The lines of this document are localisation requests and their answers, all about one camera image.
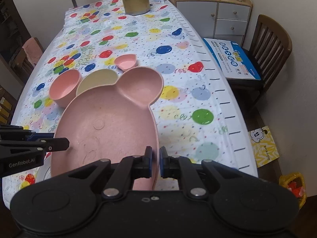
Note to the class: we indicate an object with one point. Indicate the wooden chair with pink cloth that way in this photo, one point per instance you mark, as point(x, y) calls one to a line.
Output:
point(25, 60)

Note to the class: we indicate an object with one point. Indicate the pink round bowl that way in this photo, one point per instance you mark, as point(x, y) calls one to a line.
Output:
point(63, 89)

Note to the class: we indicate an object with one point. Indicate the white round plate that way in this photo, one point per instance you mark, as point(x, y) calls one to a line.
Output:
point(43, 173)

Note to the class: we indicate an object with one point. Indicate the yellow cartoon bag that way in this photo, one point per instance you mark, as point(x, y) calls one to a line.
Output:
point(264, 147)

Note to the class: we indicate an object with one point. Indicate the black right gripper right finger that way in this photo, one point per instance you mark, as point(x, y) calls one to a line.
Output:
point(181, 169)

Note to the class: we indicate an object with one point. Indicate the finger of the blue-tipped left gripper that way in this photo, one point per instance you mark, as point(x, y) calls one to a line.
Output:
point(18, 133)

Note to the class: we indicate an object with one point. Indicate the white drawer cabinet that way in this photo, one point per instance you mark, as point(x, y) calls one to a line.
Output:
point(218, 20)

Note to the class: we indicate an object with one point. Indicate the pink bear-shaped divided plate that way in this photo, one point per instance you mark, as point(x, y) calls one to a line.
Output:
point(112, 121)

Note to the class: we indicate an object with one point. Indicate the yellow plastic bag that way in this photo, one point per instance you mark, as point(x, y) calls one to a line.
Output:
point(296, 184)

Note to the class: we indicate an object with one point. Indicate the near left wooden chair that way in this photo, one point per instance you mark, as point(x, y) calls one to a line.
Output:
point(8, 105)

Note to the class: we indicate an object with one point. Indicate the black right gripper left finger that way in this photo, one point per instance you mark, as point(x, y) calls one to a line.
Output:
point(123, 174)

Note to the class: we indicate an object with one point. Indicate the dark wooden right chair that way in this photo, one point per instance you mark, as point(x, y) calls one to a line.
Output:
point(270, 48)

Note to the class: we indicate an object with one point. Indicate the pink heart-shaped dish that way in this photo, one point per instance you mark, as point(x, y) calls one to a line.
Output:
point(126, 62)

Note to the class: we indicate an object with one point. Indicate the blue white cardboard box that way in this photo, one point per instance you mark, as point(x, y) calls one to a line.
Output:
point(232, 60)

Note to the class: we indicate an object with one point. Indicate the cream round bowl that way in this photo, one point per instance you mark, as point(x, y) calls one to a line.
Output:
point(97, 78)

